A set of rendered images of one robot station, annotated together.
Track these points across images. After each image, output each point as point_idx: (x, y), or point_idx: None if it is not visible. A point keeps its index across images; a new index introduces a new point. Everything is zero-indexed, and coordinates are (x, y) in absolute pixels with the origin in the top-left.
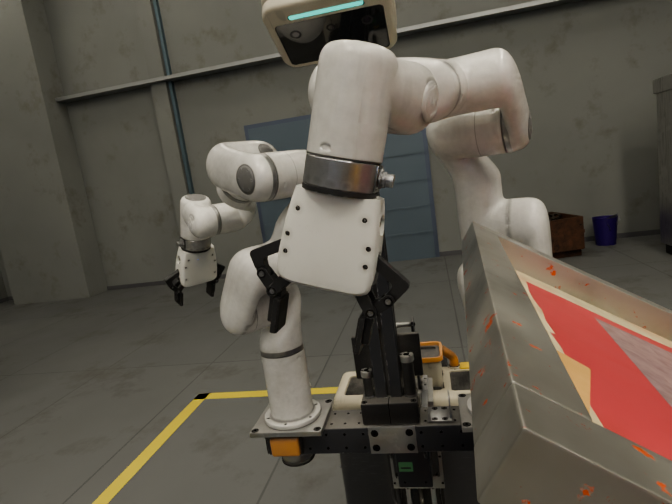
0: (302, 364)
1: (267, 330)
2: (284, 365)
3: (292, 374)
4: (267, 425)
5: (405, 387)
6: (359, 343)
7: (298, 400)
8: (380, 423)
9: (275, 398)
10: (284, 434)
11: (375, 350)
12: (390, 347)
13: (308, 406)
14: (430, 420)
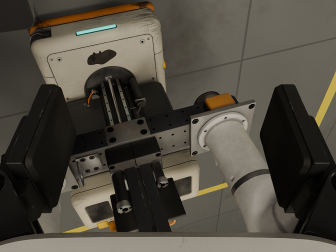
0: (226, 173)
1: (275, 198)
2: (244, 166)
3: (233, 160)
4: (242, 114)
5: (121, 178)
6: (35, 103)
7: (220, 140)
8: (139, 141)
9: (242, 136)
10: (223, 109)
11: (156, 205)
12: (141, 212)
13: (209, 139)
14: (95, 155)
